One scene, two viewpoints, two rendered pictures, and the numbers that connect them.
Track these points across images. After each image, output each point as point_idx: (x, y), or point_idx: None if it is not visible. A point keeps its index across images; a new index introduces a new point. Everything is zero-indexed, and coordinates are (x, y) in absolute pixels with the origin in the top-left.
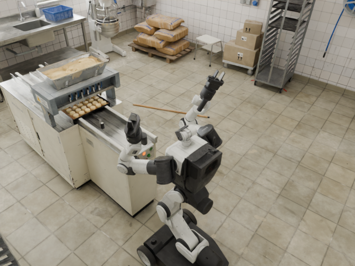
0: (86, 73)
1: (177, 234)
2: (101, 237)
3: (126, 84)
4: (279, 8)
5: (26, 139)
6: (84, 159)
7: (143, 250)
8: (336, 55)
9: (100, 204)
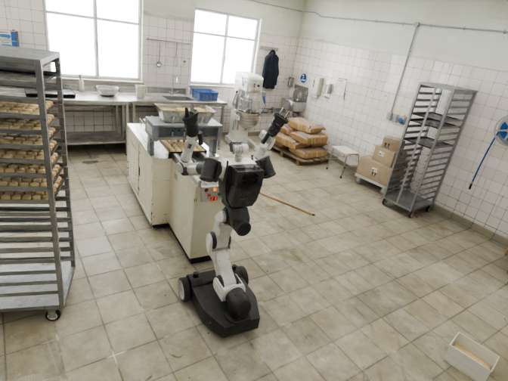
0: None
1: (218, 270)
2: (153, 267)
3: None
4: (417, 122)
5: (130, 181)
6: (168, 197)
7: (183, 279)
8: (485, 190)
9: (166, 245)
